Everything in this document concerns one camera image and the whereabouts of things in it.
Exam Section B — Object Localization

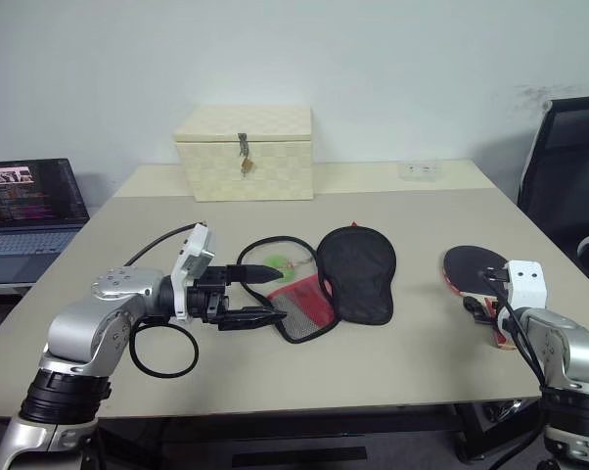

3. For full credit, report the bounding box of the black table frame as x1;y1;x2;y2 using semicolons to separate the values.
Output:
96;399;543;470

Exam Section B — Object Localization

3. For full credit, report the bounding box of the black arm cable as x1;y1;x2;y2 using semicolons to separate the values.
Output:
126;222;201;379
476;266;551;470

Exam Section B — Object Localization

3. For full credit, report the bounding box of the cream woven storage box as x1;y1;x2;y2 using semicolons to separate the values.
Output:
172;104;316;203

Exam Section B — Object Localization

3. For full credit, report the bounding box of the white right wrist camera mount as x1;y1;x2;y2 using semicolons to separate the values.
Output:
499;260;548;319

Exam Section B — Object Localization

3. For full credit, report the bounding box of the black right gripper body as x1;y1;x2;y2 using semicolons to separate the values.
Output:
472;302;503;328

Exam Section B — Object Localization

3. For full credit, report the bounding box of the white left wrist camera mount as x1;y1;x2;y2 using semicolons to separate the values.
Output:
169;223;217;322

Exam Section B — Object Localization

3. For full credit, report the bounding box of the black mesh office chair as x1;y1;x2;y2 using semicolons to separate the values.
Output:
517;94;589;291

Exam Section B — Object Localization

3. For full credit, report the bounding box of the green round zipper tag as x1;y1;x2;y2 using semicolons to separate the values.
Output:
266;253;298;285

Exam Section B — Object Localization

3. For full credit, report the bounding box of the black red paddle case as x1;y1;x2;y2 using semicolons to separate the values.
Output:
237;222;398;345

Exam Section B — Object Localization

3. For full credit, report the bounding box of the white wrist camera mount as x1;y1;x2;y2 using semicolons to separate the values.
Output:
169;223;217;322
499;260;548;319

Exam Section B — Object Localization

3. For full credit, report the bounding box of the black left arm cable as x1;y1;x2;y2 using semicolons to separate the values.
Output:
126;222;201;379

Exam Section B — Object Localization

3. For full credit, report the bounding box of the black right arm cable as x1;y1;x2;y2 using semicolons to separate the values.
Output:
476;266;551;470

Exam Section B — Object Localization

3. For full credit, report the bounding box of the open grey laptop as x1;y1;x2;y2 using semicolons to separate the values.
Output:
0;157;91;286

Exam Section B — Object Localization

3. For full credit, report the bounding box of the black red table tennis paddle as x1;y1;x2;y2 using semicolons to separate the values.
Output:
442;244;519;352

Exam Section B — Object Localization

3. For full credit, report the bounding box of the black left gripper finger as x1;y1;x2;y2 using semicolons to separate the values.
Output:
225;263;283;286
215;305;289;334

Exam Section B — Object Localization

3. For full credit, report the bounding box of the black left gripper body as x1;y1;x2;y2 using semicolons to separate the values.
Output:
186;264;232;327

